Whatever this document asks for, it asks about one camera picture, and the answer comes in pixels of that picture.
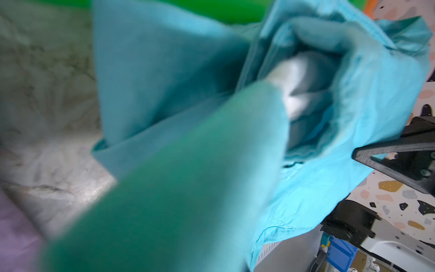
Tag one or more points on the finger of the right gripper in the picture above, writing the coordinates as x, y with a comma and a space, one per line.
409, 159

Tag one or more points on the turquoise pants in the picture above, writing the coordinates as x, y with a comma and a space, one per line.
221, 144

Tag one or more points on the purple pants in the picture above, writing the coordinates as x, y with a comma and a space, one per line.
21, 242

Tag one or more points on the orange pants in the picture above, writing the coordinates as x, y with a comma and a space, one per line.
369, 8

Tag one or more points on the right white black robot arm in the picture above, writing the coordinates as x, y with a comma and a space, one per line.
376, 237

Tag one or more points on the green plastic basket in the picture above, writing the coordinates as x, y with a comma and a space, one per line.
227, 11

